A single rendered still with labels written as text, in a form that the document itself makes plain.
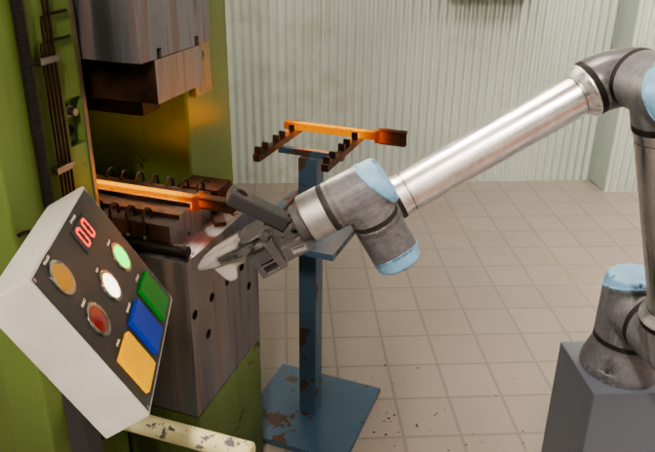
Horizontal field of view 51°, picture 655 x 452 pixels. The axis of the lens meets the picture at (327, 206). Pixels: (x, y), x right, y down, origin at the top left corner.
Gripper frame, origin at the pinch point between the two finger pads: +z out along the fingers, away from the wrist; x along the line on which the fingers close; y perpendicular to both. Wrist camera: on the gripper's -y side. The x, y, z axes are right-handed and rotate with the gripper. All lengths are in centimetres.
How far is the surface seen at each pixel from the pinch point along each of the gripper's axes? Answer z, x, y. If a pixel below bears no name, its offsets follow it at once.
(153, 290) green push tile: 10.3, -1.2, 0.1
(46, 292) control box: 11.1, -27.3, -18.1
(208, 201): 4.8, 42.2, 4.2
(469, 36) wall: -115, 303, 77
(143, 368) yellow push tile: 10.0, -22.1, 2.2
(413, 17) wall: -90, 304, 50
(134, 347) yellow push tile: 10.1, -20.1, -0.9
